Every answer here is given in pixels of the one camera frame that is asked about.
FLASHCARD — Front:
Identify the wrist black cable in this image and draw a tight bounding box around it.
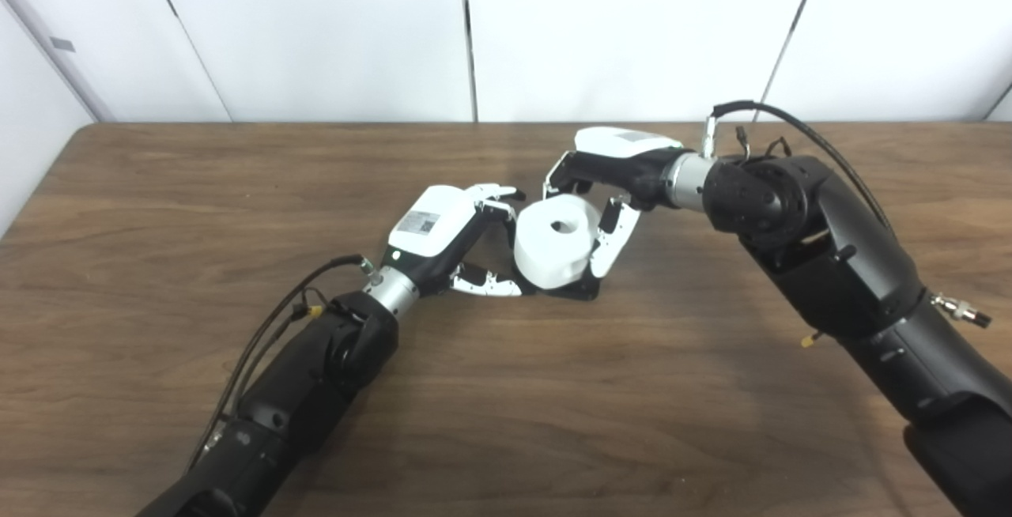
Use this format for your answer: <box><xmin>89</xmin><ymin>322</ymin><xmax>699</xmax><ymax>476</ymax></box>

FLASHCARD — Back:
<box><xmin>700</xmin><ymin>100</ymin><xmax>894</xmax><ymax>233</ymax></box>
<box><xmin>186</xmin><ymin>255</ymin><xmax>379</xmax><ymax>474</ymax></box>

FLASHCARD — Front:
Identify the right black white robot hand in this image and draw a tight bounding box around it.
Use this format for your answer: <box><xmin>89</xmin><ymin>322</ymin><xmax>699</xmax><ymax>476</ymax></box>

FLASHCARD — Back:
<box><xmin>542</xmin><ymin>126</ymin><xmax>687</xmax><ymax>279</ymax></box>

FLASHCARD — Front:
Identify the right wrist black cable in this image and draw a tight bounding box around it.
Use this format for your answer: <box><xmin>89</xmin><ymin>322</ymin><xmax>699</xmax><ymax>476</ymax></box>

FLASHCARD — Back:
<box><xmin>700</xmin><ymin>100</ymin><xmax>894</xmax><ymax>233</ymax></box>

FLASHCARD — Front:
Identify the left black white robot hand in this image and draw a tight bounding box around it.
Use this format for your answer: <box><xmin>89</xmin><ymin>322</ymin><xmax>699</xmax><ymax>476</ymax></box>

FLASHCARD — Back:
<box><xmin>381</xmin><ymin>183</ymin><xmax>527</xmax><ymax>298</ymax></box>

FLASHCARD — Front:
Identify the round white plastic piece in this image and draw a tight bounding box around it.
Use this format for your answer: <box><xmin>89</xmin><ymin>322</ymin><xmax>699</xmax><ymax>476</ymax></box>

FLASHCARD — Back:
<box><xmin>514</xmin><ymin>194</ymin><xmax>603</xmax><ymax>290</ymax></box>

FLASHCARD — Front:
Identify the black plastic holder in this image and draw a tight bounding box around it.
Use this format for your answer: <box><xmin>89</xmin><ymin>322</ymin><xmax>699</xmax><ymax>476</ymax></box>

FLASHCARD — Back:
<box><xmin>518</xmin><ymin>268</ymin><xmax>602</xmax><ymax>301</ymax></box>

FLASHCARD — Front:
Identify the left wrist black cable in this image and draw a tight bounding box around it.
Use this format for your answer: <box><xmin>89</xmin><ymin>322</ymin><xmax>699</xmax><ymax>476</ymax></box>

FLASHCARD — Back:
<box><xmin>186</xmin><ymin>255</ymin><xmax>379</xmax><ymax>474</ymax></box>

